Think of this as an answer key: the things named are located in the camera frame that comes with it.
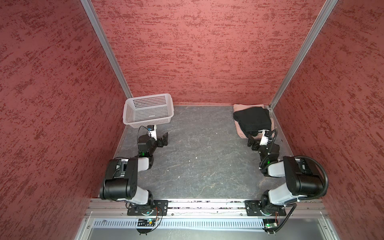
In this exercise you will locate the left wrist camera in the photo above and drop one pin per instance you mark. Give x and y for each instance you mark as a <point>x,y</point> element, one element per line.
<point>152,131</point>

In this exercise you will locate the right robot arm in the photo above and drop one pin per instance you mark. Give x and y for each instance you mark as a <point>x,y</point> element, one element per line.
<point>305,178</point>

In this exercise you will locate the right aluminium corner post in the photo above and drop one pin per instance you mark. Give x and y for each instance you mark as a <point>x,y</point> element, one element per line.
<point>317,26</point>

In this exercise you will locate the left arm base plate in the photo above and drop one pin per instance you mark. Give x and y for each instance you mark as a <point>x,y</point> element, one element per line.
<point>151,208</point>

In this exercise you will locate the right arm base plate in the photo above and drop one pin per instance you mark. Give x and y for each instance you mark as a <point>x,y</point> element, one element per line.
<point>258,208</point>

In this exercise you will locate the white plastic basket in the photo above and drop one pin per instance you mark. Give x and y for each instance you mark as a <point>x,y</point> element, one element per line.
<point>148,110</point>

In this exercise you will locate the slotted white cable duct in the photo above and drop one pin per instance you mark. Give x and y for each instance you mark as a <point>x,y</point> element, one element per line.
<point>194,224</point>

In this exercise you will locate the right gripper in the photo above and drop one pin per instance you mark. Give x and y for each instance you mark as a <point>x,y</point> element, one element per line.
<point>251,140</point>

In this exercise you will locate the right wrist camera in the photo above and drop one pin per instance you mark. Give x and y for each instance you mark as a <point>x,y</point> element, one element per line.
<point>265,137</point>

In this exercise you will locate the right circuit board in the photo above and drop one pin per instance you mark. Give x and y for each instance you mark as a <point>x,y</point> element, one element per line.
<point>270,224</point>

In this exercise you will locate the pink shorts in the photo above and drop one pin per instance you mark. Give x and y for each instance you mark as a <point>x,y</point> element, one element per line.
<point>239,107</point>

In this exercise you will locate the aluminium corner post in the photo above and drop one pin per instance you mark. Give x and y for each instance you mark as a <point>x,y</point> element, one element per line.
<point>317,26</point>
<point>97,26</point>

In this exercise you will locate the black shorts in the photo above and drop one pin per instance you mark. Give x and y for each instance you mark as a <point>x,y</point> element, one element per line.
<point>253,120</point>

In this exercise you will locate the circuit board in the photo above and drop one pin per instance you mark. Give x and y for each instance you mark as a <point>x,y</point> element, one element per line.
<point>146,223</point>
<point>270,224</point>

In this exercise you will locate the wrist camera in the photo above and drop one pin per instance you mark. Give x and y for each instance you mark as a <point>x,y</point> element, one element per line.
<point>265,137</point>
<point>152,131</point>

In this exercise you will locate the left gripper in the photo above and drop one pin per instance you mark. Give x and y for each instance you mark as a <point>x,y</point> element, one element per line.
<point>160,144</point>

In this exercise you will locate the left circuit board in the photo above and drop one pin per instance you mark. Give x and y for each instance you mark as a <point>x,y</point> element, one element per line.
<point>146,223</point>

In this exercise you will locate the left aluminium corner post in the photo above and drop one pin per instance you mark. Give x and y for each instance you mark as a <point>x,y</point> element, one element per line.
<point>97,26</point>

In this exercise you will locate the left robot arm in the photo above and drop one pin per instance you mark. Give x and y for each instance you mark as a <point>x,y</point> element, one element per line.
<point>120,183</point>

